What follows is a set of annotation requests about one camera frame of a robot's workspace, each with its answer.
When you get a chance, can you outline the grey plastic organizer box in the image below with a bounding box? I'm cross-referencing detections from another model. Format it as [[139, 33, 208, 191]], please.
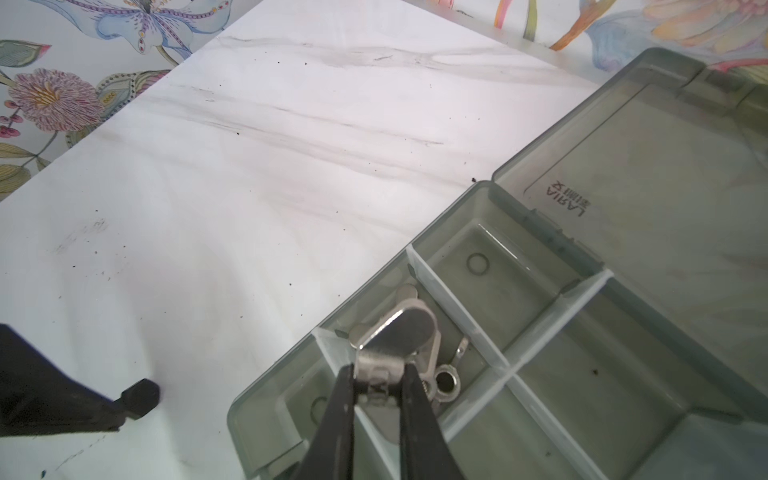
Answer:
[[227, 48, 767, 479]]

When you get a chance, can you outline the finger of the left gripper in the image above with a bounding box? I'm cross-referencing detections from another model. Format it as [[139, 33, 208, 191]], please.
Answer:
[[1, 324, 161, 437]]

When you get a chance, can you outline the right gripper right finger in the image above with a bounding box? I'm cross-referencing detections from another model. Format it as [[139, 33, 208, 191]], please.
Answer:
[[398, 364, 465, 480]]

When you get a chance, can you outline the silver wing nut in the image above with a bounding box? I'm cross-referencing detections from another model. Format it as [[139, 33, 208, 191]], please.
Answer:
[[395, 283, 419, 303], [434, 336, 470, 404], [354, 298, 441, 444]]

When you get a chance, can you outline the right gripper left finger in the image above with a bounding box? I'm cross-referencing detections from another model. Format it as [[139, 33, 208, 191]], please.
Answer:
[[292, 364, 356, 480]]

